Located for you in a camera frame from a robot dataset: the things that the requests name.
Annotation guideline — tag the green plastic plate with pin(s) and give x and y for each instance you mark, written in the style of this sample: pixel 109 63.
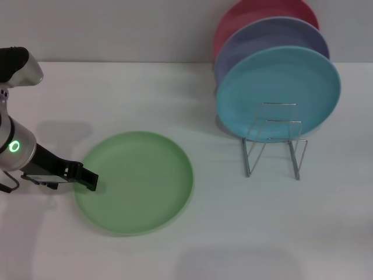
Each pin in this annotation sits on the green plastic plate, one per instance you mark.
pixel 140 186

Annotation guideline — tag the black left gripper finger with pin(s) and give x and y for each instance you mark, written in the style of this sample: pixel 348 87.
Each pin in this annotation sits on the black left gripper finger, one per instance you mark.
pixel 88 179

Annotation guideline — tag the blue plastic plate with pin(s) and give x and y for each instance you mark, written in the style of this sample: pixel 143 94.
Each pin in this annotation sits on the blue plastic plate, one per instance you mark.
pixel 262 81

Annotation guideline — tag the purple plastic plate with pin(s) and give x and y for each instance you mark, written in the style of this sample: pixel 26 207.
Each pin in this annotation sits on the purple plastic plate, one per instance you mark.
pixel 262 38

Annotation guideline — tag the red plastic plate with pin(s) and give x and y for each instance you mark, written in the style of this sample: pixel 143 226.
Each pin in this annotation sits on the red plastic plate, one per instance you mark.
pixel 247 14

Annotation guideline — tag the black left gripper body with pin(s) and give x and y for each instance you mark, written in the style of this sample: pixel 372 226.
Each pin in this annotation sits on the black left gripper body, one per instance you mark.
pixel 49 164

